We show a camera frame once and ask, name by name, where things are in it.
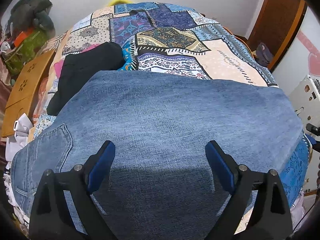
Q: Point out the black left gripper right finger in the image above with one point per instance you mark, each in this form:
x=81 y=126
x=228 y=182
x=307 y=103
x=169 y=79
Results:
x=270 y=218

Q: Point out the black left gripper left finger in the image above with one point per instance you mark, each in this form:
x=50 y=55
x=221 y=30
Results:
x=50 y=217

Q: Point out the blue denim jeans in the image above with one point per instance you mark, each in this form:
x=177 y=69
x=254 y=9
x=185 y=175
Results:
x=160 y=184

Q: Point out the white mini fridge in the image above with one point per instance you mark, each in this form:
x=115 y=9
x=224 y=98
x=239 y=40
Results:
x=305 y=101

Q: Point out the grey plastic bag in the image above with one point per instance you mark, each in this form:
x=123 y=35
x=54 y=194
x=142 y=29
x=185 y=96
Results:
x=19 y=140

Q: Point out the grey backpack on floor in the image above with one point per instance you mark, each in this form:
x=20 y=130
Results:
x=263 y=55

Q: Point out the white small digital device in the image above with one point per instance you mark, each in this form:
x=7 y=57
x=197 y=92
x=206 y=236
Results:
x=15 y=125

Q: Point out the wooden lap desk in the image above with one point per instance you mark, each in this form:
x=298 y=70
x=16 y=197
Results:
x=22 y=99

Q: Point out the pink garment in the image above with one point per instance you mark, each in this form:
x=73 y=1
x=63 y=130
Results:
x=58 y=65

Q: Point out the black folded garment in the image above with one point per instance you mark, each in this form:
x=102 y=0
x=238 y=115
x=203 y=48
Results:
x=77 y=69

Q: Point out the green patterned bag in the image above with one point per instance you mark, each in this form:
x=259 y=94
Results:
x=30 y=43

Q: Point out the blue patchwork bedspread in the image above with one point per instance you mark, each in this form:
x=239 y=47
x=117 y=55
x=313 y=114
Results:
x=170 y=39

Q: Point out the grey elephant plush toy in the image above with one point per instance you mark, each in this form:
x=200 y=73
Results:
x=30 y=13

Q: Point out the yellow plush item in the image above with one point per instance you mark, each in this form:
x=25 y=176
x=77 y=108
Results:
x=117 y=2

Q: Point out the wooden door frame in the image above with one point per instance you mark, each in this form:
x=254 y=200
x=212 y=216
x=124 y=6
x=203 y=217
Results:
x=277 y=24

